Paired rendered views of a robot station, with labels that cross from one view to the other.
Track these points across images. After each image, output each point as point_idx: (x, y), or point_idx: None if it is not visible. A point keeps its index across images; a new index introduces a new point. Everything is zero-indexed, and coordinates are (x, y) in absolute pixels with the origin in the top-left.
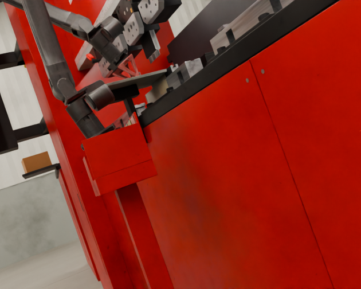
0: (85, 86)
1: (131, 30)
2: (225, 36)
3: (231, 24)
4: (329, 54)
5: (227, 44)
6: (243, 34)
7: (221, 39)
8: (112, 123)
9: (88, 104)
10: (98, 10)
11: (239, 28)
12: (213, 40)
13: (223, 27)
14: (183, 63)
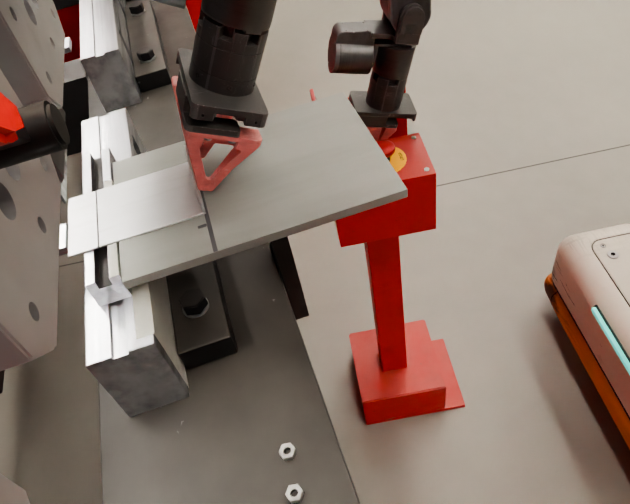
0: (365, 20)
1: (39, 13)
2: (121, 39)
3: (116, 20)
4: None
5: (126, 52)
6: (155, 21)
7: (121, 44)
8: (350, 91)
9: (375, 57)
10: None
11: (120, 26)
12: (120, 48)
13: (71, 41)
14: (126, 112)
